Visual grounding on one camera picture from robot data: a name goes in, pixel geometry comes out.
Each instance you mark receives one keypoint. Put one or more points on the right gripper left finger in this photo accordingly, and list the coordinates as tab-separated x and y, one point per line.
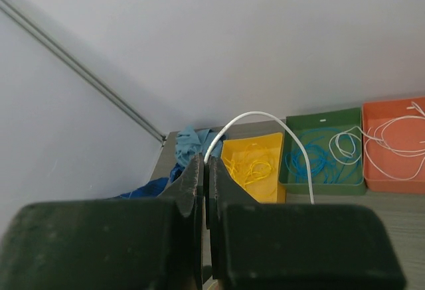
185	263

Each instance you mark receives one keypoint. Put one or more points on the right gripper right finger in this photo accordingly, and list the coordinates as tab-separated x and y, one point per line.
222	191

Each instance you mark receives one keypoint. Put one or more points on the dark blue plaid cloth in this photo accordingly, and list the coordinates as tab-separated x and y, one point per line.
154	187

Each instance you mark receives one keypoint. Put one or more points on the yellow plastic bin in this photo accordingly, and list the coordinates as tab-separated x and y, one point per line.
254	164

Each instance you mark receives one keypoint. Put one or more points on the light blue cloth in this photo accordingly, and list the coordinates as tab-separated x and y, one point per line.
190	142

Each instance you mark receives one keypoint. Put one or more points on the green plastic bin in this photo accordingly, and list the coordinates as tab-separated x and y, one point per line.
333	143

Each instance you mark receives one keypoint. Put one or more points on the coral red plastic bin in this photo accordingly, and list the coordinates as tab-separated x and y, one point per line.
393	145

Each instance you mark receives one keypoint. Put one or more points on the left aluminium frame post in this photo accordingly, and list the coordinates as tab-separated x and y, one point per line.
18	12

